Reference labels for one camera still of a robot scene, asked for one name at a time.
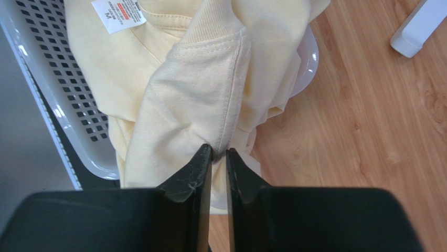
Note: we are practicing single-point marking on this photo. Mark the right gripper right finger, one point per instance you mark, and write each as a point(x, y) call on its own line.
point(247, 215)

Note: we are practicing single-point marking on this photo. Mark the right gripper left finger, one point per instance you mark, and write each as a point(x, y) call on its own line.
point(182, 222)

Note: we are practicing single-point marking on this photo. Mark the pale yellow t shirt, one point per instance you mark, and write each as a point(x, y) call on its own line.
point(190, 73)

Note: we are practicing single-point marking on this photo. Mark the white laundry basket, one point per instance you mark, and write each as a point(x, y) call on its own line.
point(39, 30)

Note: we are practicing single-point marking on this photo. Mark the metal clothes rack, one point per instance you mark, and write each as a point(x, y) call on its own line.
point(418, 27)

